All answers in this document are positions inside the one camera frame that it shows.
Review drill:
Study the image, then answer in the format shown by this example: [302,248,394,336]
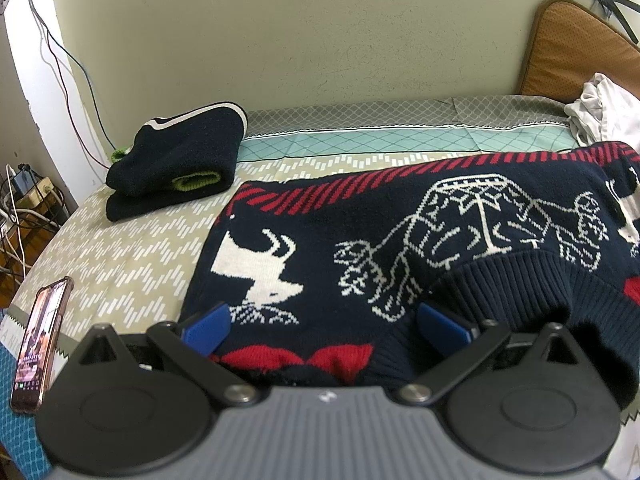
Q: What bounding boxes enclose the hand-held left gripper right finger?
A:
[398,302,583,404]

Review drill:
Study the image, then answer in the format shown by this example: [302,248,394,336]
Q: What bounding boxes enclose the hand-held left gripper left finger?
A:
[65,302,261,405]

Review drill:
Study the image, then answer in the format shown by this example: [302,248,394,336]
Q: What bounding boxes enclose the navy reindeer pattern sweater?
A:
[179,141,640,411]

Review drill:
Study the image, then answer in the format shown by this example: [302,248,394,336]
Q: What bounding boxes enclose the smartphone in clear case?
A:
[10,277,74,414]

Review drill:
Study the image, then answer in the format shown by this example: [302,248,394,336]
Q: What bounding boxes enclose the navy sweater with white stripe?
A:
[105,102,249,222]

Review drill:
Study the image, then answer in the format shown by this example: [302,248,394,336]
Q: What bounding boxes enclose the blue patterned cloth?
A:
[0,342,53,480]

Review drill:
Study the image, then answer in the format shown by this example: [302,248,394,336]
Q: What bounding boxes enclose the beige power strip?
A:
[14,164,57,207]

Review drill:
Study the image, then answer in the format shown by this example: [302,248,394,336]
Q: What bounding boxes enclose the light grey folded cloth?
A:
[564,73,640,150]

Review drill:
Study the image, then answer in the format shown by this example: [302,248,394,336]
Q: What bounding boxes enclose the brown perforated cushion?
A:
[514,0,640,107]

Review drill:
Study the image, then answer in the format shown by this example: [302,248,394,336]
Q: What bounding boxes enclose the power strip with cables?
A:
[0,162,66,273]

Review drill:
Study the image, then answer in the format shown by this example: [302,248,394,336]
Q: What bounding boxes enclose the dark wall cables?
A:
[17,0,121,168]

